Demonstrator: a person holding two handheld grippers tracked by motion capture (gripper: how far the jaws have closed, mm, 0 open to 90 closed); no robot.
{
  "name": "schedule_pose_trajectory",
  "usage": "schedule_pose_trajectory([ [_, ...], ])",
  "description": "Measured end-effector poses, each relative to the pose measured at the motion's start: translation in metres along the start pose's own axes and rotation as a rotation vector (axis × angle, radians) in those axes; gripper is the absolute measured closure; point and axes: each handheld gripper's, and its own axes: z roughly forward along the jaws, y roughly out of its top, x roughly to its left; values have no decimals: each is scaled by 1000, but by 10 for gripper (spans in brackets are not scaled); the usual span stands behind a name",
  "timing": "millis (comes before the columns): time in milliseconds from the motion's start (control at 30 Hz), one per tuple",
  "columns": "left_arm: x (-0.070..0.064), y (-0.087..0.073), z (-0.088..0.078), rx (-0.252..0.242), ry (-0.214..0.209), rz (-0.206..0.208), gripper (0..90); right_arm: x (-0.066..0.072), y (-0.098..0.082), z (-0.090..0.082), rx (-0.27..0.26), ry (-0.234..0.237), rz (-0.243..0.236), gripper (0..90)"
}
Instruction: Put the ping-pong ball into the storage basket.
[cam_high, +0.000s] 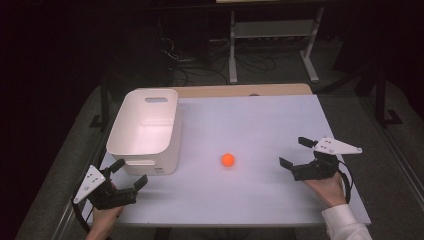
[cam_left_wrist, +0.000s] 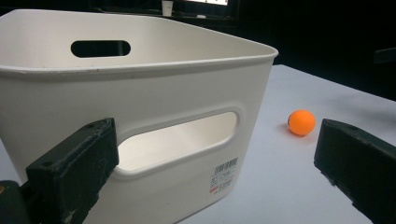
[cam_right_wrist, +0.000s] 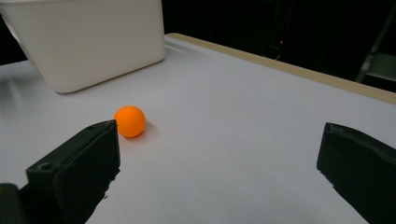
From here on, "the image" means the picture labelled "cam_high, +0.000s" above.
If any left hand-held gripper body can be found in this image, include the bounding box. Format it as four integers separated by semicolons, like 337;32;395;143
72;164;139;211

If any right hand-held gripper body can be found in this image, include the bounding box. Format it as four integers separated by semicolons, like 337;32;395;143
290;136;364;182

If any white plastic bin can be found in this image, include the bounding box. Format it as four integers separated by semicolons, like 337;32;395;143
105;87;184;177

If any orange ball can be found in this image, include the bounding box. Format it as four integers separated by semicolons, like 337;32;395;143
221;152;236;168

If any person's right hand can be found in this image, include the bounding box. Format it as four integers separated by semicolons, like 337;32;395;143
304;172;348;209

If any person's left hand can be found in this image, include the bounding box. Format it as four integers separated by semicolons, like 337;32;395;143
85;205;125;240

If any black metal stand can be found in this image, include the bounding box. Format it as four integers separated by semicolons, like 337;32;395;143
375;64;403;129
89;71;112;132

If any white metal stand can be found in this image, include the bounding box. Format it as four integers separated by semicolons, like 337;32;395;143
228;6;325;85

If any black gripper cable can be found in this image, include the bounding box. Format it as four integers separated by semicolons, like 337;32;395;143
71;199;92;234
337;160;353;205

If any tangle of floor cables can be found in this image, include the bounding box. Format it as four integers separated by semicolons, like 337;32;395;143
159;35;278;86

